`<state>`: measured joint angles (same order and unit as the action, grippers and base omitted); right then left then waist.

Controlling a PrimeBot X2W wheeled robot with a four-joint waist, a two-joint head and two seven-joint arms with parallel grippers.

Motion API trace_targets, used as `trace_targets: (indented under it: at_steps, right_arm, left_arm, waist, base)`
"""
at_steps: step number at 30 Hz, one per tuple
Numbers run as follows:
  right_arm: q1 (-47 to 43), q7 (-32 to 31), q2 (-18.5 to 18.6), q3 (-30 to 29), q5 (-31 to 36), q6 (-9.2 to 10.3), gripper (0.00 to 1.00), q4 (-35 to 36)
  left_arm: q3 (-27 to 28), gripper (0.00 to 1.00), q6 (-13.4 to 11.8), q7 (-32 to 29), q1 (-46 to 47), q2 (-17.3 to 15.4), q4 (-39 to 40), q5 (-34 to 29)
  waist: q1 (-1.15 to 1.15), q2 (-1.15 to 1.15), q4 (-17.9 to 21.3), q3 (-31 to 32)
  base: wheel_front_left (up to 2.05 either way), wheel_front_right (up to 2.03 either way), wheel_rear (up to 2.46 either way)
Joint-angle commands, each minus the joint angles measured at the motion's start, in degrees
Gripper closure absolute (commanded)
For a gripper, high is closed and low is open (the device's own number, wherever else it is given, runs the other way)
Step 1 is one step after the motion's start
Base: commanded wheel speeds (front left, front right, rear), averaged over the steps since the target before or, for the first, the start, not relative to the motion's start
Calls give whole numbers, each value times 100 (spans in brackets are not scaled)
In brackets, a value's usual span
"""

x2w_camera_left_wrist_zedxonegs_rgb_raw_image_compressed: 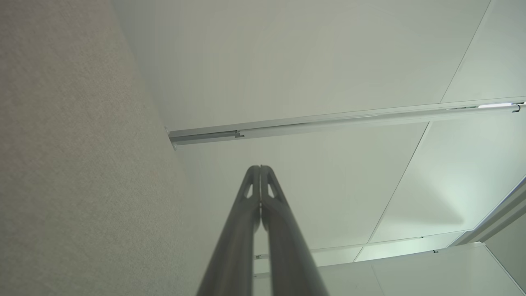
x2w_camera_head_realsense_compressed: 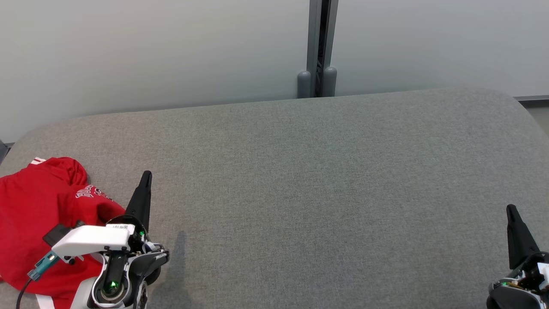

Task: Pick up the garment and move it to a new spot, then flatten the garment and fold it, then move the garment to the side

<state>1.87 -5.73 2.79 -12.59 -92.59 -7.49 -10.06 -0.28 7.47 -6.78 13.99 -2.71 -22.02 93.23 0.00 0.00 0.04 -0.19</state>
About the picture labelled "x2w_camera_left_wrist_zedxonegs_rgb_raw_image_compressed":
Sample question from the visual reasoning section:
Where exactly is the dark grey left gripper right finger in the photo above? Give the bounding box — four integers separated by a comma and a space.
261, 166, 329, 296

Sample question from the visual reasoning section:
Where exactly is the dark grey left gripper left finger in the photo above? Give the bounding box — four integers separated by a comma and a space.
196, 166, 261, 296

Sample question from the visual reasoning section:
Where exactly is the thick metal ceiling rail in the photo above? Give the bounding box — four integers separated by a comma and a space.
166, 97, 526, 150

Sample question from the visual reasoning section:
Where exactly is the grey glass partition frame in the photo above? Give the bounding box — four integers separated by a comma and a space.
450, 177, 526, 247

